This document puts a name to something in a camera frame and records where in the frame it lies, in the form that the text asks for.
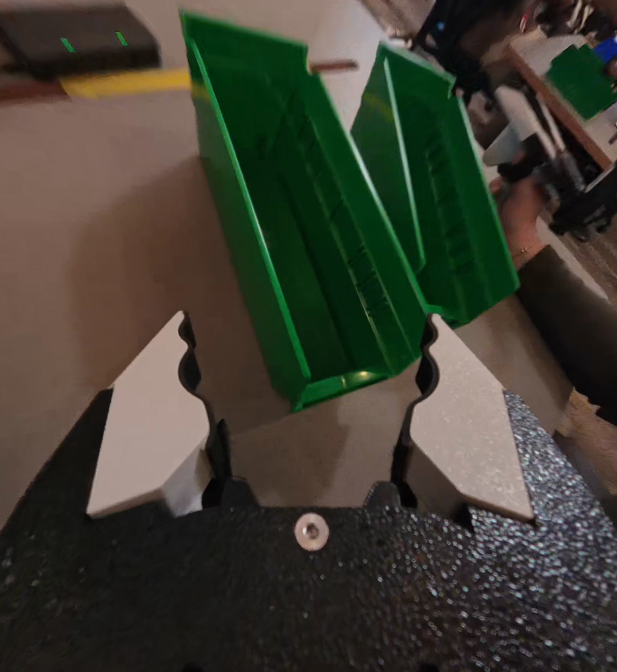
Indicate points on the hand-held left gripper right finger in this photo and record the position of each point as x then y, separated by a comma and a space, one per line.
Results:
471, 435

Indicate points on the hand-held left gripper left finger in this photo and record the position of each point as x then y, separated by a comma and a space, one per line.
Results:
151, 430

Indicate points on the green plastic bin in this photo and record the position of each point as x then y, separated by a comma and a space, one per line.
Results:
581, 84
313, 236
460, 210

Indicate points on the yellow tape strip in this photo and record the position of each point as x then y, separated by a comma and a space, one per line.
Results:
130, 84

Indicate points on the grey table with brown edge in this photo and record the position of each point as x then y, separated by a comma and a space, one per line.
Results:
531, 55

